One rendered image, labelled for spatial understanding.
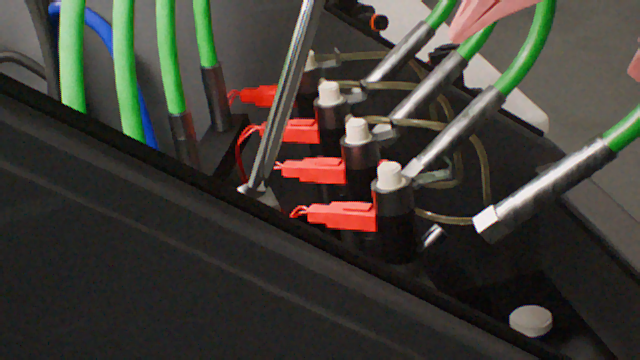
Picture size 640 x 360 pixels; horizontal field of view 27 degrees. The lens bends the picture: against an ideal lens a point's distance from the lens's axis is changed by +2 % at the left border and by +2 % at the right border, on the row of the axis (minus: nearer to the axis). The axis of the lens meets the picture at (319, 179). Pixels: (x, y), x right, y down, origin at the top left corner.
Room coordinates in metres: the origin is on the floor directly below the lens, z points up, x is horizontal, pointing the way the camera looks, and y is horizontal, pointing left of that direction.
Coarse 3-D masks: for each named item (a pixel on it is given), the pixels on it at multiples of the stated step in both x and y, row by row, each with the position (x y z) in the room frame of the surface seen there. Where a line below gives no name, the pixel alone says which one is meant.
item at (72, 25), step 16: (64, 0) 0.75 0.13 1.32; (80, 0) 0.75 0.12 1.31; (64, 16) 0.75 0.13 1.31; (80, 16) 0.75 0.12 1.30; (64, 32) 0.75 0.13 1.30; (80, 32) 0.75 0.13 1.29; (64, 48) 0.75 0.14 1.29; (80, 48) 0.75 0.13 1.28; (64, 64) 0.75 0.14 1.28; (80, 64) 0.75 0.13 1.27; (64, 80) 0.75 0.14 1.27; (80, 80) 0.75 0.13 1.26; (64, 96) 0.75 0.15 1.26; (80, 96) 0.75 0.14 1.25; (624, 128) 0.68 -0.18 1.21; (608, 144) 0.68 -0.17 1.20; (624, 144) 0.68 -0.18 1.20
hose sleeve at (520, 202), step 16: (592, 144) 0.69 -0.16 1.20; (560, 160) 0.69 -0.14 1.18; (576, 160) 0.68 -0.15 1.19; (592, 160) 0.68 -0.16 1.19; (608, 160) 0.68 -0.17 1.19; (544, 176) 0.69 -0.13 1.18; (560, 176) 0.69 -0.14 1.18; (576, 176) 0.68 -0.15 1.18; (528, 192) 0.69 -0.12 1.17; (544, 192) 0.69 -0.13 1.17; (560, 192) 0.69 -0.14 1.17; (496, 208) 0.70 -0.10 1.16; (512, 208) 0.69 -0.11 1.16; (528, 208) 0.69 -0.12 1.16; (512, 224) 0.69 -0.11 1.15
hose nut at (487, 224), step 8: (488, 208) 0.70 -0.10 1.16; (480, 216) 0.70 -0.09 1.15; (488, 216) 0.70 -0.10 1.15; (496, 216) 0.70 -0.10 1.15; (480, 224) 0.70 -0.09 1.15; (488, 224) 0.69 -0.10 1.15; (496, 224) 0.69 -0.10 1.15; (480, 232) 0.69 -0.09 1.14; (488, 232) 0.69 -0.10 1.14; (496, 232) 0.69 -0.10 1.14; (504, 232) 0.69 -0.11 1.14; (488, 240) 0.69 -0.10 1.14; (496, 240) 0.70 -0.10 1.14
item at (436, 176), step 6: (420, 174) 0.80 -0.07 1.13; (426, 174) 0.80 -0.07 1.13; (432, 174) 0.80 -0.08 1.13; (438, 174) 0.80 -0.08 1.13; (444, 174) 0.80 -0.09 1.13; (414, 180) 0.80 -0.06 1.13; (420, 180) 0.79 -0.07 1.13; (426, 180) 0.79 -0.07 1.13; (432, 180) 0.79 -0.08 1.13; (438, 180) 0.79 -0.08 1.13; (444, 180) 0.79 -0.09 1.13; (414, 186) 0.79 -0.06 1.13
